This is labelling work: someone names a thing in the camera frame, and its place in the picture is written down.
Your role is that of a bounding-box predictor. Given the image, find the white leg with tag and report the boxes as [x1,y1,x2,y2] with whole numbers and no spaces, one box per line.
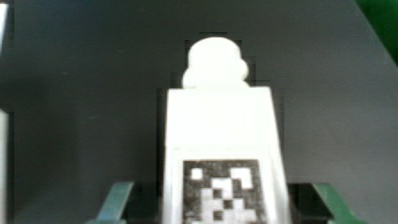
[161,37,293,224]

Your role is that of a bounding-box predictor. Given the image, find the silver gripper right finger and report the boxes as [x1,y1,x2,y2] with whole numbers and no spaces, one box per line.
[312,183,364,224]

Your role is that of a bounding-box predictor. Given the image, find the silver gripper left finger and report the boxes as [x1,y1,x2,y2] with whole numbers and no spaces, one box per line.
[85,182,135,224]

